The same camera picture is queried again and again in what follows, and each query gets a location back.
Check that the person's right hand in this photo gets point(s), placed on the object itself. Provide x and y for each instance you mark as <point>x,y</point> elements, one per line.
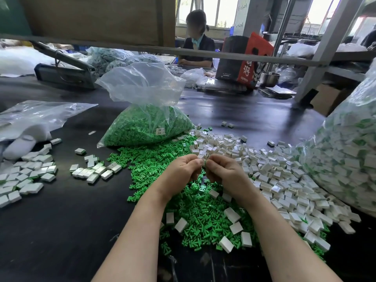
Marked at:
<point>235,174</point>

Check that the person's left hand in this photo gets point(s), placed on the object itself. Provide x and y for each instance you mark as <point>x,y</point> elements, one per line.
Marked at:
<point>175,176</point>

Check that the pile of green parts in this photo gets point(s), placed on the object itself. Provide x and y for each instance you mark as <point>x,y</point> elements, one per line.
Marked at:
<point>144,165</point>

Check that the pile of white plastic caps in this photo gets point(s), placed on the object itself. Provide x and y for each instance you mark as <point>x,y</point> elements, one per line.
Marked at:
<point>299,179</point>

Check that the pile of assembled white pieces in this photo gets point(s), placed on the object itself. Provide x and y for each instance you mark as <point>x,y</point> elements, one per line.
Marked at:
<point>29,175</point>

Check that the person's right forearm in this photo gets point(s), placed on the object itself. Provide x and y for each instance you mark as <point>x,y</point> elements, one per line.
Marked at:
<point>297,250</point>

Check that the person's left forearm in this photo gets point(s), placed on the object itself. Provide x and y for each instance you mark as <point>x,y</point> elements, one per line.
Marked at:
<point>134,250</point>

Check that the bag of green clips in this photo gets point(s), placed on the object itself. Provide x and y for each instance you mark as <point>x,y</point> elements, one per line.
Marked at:
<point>150,124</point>

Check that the large bag of white caps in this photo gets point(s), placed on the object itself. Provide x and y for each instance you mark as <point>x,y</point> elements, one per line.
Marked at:
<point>359,151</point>

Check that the clear bag of pale parts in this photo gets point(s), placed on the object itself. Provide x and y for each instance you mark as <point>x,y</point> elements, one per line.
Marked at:
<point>118,58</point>

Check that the white paper sheets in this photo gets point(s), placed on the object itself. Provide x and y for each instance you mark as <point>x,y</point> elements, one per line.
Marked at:
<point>278,91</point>

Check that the small white plastic scrap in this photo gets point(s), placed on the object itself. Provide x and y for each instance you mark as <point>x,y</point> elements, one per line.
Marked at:
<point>92,132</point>

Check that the crumpled white plastic bag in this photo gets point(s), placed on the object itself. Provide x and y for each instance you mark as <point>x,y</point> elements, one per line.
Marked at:
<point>195,77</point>

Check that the metal bowl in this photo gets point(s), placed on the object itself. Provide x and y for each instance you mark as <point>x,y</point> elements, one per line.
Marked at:
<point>270,79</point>

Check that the black and red box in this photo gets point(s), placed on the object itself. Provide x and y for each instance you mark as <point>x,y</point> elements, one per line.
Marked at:
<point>242,62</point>

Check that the cardboard box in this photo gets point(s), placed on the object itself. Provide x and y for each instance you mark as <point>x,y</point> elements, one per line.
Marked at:
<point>330,99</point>

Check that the black table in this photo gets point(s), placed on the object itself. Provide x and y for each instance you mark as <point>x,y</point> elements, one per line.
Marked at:
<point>59,239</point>

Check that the empty clear plastic bag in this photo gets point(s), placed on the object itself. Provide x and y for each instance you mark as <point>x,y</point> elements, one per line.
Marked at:
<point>40,114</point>

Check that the white bags on shelf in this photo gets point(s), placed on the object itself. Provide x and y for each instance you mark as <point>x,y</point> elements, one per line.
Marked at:
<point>325,50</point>

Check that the brown board panel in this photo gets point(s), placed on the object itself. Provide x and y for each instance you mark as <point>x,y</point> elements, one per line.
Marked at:
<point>91,19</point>

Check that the white plastic sheet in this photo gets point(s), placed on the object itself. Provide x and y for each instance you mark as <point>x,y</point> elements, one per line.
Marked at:
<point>24,60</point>

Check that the grey metal shelf frame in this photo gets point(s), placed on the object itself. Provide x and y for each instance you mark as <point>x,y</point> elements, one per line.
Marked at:
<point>117,47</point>

